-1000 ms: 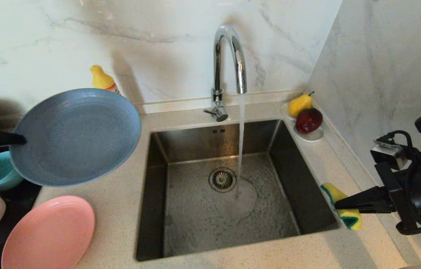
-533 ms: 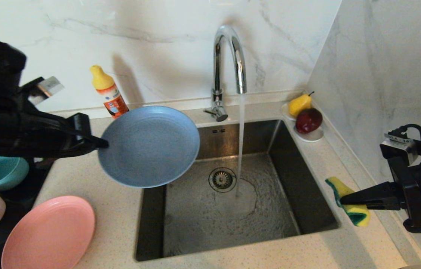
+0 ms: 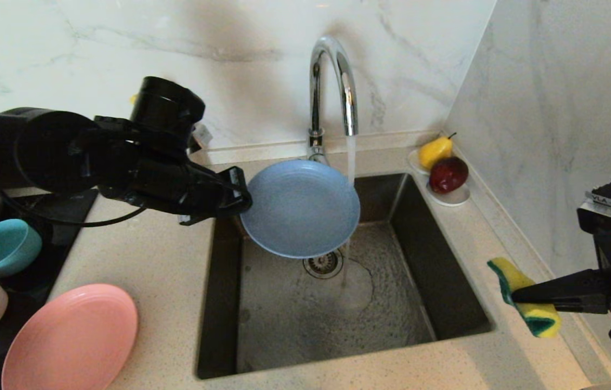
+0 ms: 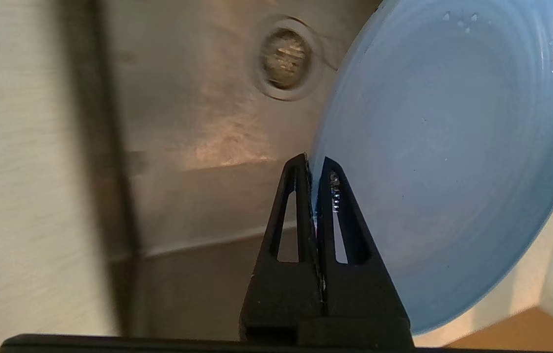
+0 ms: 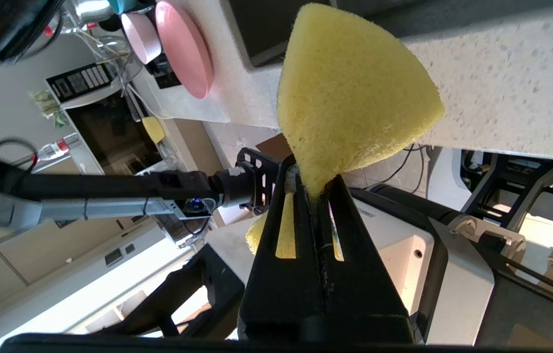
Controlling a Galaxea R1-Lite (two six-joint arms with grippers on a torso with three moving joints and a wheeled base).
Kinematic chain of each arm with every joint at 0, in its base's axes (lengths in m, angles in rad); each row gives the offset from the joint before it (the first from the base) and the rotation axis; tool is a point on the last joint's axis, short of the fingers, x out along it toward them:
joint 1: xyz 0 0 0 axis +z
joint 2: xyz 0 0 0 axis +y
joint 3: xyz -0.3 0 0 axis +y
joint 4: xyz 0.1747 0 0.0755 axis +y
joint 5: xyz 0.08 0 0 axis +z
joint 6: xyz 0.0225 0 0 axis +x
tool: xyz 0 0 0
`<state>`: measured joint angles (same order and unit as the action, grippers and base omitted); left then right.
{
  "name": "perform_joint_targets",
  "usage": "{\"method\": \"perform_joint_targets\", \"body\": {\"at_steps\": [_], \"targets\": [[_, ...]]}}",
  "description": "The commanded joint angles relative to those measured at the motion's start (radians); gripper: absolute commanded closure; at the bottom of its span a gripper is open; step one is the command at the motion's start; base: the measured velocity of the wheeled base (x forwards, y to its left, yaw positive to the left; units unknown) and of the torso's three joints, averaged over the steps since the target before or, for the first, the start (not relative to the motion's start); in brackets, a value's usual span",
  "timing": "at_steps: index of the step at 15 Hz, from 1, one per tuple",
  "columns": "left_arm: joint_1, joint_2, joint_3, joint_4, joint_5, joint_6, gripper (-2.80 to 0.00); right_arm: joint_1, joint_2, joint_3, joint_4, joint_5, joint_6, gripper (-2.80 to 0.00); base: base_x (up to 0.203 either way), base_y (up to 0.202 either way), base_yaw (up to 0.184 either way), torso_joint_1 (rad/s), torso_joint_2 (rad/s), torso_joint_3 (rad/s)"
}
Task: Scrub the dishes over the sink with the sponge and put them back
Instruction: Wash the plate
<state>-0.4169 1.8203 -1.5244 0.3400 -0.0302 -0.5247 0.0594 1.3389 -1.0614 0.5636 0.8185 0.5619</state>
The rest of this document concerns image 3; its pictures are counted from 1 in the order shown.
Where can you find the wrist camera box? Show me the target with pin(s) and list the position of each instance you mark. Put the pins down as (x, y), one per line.
(606, 214)
(202, 134)

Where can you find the dark red apple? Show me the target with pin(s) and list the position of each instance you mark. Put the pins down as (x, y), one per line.
(448, 175)

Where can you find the chrome gooseneck faucet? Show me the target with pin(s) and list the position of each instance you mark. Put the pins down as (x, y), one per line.
(314, 103)

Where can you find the yellow pear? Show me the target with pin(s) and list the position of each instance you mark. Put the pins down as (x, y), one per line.
(434, 153)

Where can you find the blue plate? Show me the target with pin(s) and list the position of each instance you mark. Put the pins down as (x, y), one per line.
(300, 208)

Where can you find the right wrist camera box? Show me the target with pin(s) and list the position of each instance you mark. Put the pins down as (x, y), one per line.
(606, 214)

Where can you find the large salmon pink plate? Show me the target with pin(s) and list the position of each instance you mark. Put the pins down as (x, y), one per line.
(72, 341)

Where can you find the round metal drain strainer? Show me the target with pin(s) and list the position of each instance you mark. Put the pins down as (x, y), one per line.
(327, 265)

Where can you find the yellow fish-shaped sponge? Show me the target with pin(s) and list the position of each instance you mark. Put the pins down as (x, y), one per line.
(511, 276)

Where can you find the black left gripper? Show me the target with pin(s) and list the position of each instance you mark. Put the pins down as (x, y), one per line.
(175, 187)

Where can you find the black induction cooktop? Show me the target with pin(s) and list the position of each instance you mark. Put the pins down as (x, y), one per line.
(62, 227)

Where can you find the small white fruit dish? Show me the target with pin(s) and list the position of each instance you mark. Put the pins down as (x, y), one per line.
(450, 199)

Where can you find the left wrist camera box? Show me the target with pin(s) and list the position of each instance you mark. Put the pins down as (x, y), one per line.
(202, 134)

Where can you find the stainless steel sink basin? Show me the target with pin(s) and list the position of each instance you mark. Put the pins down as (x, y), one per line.
(294, 325)

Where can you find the teal bowl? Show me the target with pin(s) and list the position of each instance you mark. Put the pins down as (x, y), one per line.
(2, 249)

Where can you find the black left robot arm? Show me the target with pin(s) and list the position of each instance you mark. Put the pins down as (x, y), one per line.
(40, 146)

